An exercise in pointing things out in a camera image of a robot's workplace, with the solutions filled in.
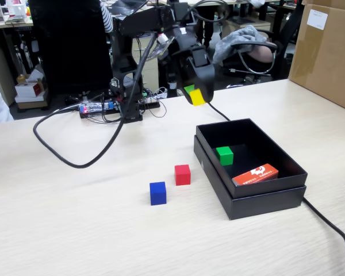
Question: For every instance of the green cube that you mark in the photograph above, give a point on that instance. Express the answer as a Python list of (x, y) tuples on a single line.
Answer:
[(224, 156)]

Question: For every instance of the chrome armed office chair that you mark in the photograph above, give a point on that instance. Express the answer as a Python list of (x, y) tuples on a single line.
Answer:
[(247, 44)]

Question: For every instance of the light wooden desk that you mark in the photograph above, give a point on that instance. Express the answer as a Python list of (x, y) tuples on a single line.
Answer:
[(0, 26)]

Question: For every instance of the red cube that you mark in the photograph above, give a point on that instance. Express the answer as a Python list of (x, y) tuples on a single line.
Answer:
[(182, 175)]

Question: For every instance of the black office chair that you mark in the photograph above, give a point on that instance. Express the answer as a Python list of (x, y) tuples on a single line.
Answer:
[(69, 43)]

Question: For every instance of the black cardboard box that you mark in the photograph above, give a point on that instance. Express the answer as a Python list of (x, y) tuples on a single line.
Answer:
[(233, 135)]

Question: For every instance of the large brown cardboard box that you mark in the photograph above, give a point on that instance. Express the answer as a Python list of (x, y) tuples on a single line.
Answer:
[(325, 57)]

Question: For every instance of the white red carton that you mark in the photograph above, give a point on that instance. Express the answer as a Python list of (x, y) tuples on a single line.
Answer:
[(27, 89)]

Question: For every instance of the pink seat cushion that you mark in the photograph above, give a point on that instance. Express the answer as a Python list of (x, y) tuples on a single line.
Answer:
[(263, 54)]

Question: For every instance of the open cardboard box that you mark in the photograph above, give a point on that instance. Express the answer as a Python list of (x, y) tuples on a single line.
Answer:
[(31, 105)]

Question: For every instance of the orange card box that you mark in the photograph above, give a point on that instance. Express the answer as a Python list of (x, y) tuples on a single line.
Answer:
[(256, 175)]

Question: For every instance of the black pole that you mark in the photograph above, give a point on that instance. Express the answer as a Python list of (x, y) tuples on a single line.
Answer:
[(172, 74)]

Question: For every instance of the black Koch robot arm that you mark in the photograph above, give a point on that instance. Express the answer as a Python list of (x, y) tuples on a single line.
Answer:
[(123, 57)]

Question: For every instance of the person in black trousers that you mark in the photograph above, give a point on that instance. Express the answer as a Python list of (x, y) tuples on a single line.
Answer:
[(211, 31)]

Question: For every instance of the robot controller board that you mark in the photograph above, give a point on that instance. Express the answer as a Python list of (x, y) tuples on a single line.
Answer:
[(87, 109)]

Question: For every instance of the grey cloth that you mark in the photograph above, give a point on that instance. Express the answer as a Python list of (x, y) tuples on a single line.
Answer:
[(235, 40)]

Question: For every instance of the black laptop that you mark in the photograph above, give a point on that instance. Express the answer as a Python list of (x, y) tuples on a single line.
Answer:
[(123, 5)]

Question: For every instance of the blue cube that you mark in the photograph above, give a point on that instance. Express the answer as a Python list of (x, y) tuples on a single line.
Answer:
[(157, 194)]

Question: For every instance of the black open box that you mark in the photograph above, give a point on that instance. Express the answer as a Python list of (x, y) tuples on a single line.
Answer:
[(264, 205)]

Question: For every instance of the beige drawer cabinet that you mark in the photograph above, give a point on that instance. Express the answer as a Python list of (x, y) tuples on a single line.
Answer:
[(153, 74), (0, 80)]

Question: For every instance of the yellow cube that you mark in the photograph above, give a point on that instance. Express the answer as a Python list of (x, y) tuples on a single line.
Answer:
[(197, 97)]

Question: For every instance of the person in striped shirt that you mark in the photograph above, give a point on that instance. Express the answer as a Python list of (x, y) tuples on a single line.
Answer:
[(107, 17)]

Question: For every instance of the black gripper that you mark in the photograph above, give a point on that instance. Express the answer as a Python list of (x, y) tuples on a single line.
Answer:
[(185, 38)]

